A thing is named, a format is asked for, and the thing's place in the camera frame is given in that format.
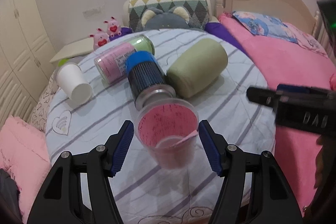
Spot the person's hand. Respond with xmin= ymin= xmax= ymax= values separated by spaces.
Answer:
xmin=303 ymin=136 xmax=335 ymax=223

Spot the right pink bunny toy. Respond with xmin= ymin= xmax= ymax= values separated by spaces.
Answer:
xmin=104 ymin=16 xmax=122 ymax=38

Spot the white paper cup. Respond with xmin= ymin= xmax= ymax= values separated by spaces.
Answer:
xmin=56 ymin=63 xmax=92 ymax=105

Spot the green foam cup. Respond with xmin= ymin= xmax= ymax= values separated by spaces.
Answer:
xmin=166 ymin=38 xmax=228 ymax=99

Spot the blue cartoon pillow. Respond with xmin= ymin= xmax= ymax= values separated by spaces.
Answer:
xmin=232 ymin=11 xmax=298 ymax=44

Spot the pink bunny toy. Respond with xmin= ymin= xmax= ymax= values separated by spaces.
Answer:
xmin=104 ymin=16 xmax=122 ymax=38
xmin=89 ymin=28 xmax=110 ymax=51

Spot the grey bear plush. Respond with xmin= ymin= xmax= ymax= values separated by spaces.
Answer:
xmin=140 ymin=6 xmax=201 ymax=31

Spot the blue black metal can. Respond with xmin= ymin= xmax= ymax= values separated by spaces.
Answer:
xmin=126 ymin=51 xmax=176 ymax=111

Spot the cream wooden headboard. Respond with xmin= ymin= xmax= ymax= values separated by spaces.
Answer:
xmin=215 ymin=0 xmax=321 ymax=38

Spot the pink printed pillow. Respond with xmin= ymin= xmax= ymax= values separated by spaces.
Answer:
xmin=285 ymin=23 xmax=328 ymax=57

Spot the white striped folded quilt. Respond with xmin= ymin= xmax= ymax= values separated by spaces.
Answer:
xmin=46 ymin=41 xmax=275 ymax=223

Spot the light pink quilt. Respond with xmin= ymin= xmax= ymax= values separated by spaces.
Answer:
xmin=1 ymin=116 xmax=51 ymax=223

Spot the pink lined clear plastic cup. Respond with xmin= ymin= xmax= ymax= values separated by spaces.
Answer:
xmin=134 ymin=98 xmax=199 ymax=169

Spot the pink green labelled jar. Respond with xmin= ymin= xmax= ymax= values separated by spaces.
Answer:
xmin=94 ymin=35 xmax=155 ymax=84

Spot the left pink bunny toy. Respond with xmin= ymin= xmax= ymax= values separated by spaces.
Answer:
xmin=89 ymin=28 xmax=110 ymax=51

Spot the cream wardrobe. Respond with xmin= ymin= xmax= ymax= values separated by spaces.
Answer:
xmin=1 ymin=0 xmax=55 ymax=124

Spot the purple blanket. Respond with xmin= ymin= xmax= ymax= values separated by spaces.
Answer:
xmin=205 ymin=22 xmax=248 ymax=56

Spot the white bedside table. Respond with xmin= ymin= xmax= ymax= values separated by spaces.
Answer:
xmin=50 ymin=37 xmax=93 ymax=65

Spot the pink fleece blanket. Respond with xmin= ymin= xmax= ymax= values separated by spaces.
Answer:
xmin=219 ymin=13 xmax=335 ymax=208

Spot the triangle pattern quilted cushion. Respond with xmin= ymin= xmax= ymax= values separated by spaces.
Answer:
xmin=122 ymin=0 xmax=214 ymax=32

